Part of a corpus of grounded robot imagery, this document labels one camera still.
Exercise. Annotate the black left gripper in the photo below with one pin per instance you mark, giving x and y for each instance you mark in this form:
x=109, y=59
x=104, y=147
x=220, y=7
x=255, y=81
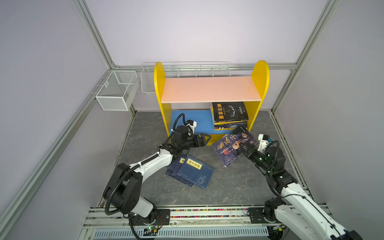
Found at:
x=202, y=143

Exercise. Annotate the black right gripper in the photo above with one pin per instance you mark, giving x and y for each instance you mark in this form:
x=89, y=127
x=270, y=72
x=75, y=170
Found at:
x=251, y=154

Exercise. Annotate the purple portrait cover book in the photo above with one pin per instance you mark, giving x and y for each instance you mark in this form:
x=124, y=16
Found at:
x=229, y=127

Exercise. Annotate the black antler cover book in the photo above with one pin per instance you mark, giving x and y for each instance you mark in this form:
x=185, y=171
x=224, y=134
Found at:
x=229, y=112

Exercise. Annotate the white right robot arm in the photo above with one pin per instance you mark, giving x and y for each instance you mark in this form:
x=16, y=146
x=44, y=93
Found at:
x=292, y=206

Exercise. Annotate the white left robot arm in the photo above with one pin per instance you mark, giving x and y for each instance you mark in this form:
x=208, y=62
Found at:
x=123, y=190

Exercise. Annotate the top dark blue booklet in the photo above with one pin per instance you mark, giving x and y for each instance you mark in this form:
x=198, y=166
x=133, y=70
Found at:
x=196, y=171

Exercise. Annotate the dark blue booklet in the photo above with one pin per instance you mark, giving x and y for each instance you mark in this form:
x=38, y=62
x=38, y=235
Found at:
x=173, y=169
x=196, y=171

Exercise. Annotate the lower dark blue booklet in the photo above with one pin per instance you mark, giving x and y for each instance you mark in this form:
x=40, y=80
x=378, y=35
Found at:
x=173, y=169

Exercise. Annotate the yellow wooden bookshelf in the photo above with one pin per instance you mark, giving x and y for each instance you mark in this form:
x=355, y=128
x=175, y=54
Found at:
x=251, y=90

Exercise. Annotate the green circuit board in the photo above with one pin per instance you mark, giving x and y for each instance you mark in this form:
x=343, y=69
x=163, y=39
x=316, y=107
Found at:
x=150, y=232

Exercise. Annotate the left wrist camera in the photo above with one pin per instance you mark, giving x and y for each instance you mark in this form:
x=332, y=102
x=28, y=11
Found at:
x=191, y=125

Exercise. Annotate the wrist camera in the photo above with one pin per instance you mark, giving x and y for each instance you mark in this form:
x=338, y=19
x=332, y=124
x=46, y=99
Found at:
x=264, y=141
x=191, y=125

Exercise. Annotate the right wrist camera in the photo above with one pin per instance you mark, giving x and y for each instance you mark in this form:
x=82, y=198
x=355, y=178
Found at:
x=264, y=141

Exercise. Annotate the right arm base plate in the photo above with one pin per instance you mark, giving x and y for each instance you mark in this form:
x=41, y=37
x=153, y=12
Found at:
x=257, y=215

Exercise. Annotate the white wire rack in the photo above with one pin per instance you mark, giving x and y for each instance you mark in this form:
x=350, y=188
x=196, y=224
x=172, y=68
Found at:
x=182, y=70

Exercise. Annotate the white slotted cable duct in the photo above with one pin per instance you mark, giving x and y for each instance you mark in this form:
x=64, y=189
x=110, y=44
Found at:
x=181, y=232

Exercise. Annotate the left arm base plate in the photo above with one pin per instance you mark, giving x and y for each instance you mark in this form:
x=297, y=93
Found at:
x=158, y=217

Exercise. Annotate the white mesh wire basket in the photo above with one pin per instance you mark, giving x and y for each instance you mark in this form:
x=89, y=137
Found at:
x=118, y=91

